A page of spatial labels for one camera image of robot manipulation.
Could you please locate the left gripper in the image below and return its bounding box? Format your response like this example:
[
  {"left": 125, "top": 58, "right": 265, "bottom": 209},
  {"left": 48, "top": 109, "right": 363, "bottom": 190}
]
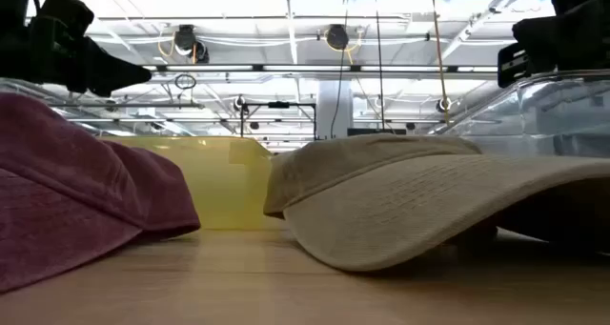
[{"left": 0, "top": 15, "right": 153, "bottom": 98}]

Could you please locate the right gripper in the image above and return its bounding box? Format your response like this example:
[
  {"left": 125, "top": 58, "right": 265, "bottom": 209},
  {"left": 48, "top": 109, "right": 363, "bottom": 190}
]
[{"left": 498, "top": 0, "right": 610, "bottom": 89}]

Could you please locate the maroon baseball cap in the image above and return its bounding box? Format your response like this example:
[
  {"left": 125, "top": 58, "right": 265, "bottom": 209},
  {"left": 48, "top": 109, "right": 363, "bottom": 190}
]
[{"left": 0, "top": 91, "right": 202, "bottom": 294}]

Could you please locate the beige baseball cap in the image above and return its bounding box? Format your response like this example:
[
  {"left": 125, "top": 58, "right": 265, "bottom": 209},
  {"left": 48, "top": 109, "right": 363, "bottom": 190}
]
[{"left": 263, "top": 132, "right": 610, "bottom": 273}]

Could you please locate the clear plastic bin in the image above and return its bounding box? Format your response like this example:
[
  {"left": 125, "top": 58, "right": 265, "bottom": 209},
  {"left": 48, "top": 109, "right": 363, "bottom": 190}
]
[{"left": 426, "top": 70, "right": 610, "bottom": 159}]

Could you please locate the yellow plastic bin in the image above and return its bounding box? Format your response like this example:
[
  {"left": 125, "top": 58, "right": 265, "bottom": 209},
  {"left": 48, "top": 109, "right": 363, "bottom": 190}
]
[{"left": 99, "top": 134, "right": 274, "bottom": 231}]

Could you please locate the long ceiling light bar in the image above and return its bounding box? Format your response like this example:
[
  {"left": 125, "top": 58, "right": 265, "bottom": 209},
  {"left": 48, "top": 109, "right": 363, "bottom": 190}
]
[{"left": 142, "top": 63, "right": 499, "bottom": 74}]

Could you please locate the white column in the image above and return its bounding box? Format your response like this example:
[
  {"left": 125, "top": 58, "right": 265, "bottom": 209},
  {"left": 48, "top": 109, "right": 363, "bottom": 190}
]
[{"left": 316, "top": 79, "right": 355, "bottom": 140}]

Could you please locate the hanging black cable loop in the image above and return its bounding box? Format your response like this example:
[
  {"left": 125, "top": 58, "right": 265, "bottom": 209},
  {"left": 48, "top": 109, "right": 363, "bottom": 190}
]
[{"left": 173, "top": 72, "right": 198, "bottom": 91}]

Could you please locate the black ceiling cable reel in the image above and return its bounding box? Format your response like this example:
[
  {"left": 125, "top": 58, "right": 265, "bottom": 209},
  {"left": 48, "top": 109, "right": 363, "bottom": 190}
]
[
  {"left": 325, "top": 23, "right": 351, "bottom": 51},
  {"left": 173, "top": 24, "right": 211, "bottom": 65}
]

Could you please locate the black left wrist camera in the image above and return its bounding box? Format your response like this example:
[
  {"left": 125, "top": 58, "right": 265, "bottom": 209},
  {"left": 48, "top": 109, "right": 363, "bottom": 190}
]
[{"left": 28, "top": 0, "right": 95, "bottom": 36}]

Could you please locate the yellow cable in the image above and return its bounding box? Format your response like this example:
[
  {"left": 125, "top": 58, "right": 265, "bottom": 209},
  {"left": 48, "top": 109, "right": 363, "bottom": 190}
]
[{"left": 430, "top": 0, "right": 452, "bottom": 126}]

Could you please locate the distant black frame stand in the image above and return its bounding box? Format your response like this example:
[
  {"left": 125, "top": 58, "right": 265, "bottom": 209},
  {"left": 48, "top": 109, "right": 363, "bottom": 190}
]
[{"left": 239, "top": 100, "right": 318, "bottom": 140}]

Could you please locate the thin black hanging cable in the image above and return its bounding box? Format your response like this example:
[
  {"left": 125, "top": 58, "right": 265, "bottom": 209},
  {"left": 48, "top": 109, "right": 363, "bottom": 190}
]
[{"left": 330, "top": 48, "right": 347, "bottom": 140}]

